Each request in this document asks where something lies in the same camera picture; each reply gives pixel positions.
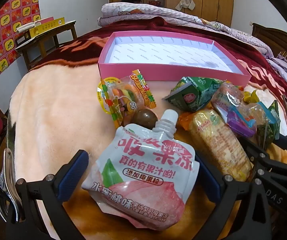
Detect yellow rice cracker packet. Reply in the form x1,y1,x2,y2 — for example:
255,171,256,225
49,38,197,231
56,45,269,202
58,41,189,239
180,107,254,182

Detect dark wooden headboard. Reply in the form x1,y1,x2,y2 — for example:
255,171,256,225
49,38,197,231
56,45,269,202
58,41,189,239
252,22,287,60

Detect burger gummy candy packet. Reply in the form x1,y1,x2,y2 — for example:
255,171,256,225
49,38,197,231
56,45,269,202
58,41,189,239
97,69,157,128

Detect yellow candy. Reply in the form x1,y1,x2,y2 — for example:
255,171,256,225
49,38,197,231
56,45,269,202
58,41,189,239
253,90,264,103
243,91,255,104

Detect purple ruffled bed sheet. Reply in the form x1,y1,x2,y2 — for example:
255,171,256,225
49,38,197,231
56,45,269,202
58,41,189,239
266,52,287,93

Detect yellow round candy packet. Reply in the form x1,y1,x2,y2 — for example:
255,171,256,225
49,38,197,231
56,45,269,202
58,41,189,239
243,101,271,133

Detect beige hanging towel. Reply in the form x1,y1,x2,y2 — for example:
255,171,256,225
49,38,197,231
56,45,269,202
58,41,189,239
175,0,196,12

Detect wooden side table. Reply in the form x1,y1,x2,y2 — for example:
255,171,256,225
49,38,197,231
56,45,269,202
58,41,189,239
15,20,78,70

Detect pink cardboard box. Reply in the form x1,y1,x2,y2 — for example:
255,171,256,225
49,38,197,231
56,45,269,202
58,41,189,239
98,32,252,88

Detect silver metal spring clip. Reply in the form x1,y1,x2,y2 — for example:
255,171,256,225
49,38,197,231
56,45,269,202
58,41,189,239
0,147,20,220

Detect purple blue candy packet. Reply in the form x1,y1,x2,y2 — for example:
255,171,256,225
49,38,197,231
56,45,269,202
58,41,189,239
225,107,257,138

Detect orange yellow candy packet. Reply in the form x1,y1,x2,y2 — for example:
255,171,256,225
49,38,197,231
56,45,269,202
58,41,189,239
211,81,245,117

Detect brown round ball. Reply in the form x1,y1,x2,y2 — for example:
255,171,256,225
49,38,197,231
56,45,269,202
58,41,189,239
133,109,158,126

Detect green triangular snack packet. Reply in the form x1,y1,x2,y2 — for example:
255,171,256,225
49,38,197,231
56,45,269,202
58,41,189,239
162,76,224,112
256,100,281,148

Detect peach jelly drink pouch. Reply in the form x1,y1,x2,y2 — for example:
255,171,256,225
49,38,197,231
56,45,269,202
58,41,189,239
81,109,199,228

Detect red yellow patterned wall poster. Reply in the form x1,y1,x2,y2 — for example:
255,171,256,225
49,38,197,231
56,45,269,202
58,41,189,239
0,0,42,84

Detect folded purple quilt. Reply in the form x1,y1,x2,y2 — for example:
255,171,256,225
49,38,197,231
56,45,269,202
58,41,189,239
98,2,276,55

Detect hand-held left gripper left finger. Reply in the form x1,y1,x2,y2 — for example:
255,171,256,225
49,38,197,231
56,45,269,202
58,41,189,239
5,150,89,240

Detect red peach plush blanket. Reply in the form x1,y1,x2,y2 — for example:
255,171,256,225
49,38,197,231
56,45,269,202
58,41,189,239
7,21,287,240

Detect white rolled paper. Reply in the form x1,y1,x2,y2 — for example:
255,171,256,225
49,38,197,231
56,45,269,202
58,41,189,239
17,21,42,33

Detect yellow flat box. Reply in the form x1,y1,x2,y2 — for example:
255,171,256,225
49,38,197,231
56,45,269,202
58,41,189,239
29,17,65,38

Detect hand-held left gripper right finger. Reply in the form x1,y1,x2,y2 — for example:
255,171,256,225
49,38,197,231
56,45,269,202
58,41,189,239
195,154,276,240

